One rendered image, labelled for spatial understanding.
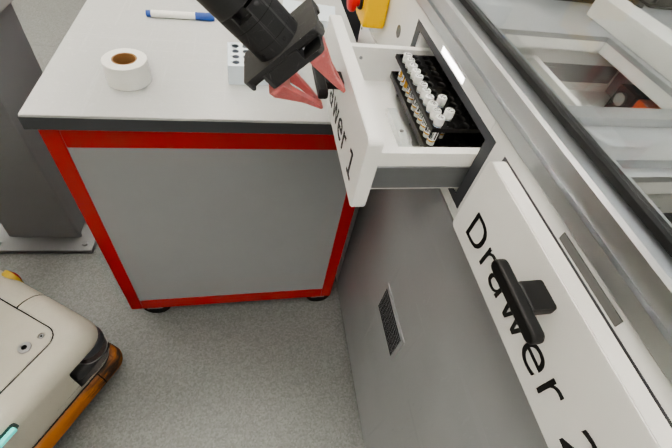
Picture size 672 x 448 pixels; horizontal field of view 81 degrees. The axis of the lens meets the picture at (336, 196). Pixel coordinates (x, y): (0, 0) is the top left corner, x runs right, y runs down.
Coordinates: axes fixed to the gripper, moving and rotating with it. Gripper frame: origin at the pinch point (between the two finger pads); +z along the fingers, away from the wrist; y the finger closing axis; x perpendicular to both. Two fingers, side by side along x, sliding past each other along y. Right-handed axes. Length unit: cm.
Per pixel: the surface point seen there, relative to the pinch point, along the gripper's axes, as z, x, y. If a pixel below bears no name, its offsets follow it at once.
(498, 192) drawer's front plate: 9.8, -17.4, 11.2
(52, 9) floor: -20, 206, -150
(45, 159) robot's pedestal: -6, 48, -87
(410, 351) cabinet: 38.0, -19.8, -14.8
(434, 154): 9.0, -9.4, 7.1
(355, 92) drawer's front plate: 0.1, -2.9, 3.3
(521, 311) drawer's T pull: 7.5, -29.7, 8.6
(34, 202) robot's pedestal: -1, 44, -102
